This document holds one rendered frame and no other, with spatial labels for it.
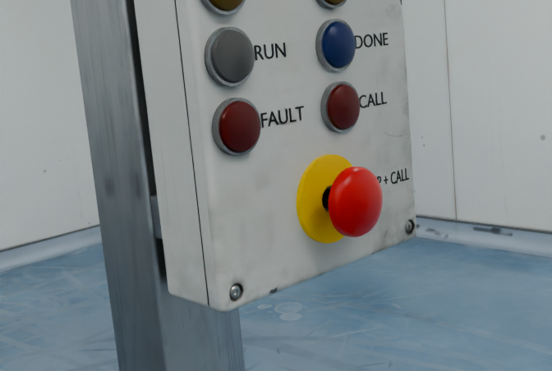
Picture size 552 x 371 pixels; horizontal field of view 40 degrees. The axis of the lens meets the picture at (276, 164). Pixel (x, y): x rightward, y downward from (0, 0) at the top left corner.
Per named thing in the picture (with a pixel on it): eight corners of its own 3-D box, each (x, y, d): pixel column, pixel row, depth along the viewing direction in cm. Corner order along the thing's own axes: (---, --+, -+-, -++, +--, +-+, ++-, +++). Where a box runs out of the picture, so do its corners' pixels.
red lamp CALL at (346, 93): (365, 126, 45) (361, 80, 45) (333, 134, 44) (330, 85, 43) (355, 126, 46) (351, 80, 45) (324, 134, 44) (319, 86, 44)
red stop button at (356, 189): (392, 229, 44) (387, 162, 43) (346, 246, 41) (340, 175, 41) (334, 221, 47) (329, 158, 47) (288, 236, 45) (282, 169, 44)
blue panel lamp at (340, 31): (361, 66, 45) (357, 19, 44) (328, 70, 43) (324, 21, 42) (351, 66, 45) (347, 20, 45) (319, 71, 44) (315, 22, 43)
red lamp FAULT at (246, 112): (266, 148, 40) (261, 96, 40) (226, 158, 38) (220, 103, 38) (256, 148, 41) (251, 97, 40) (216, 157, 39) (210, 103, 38)
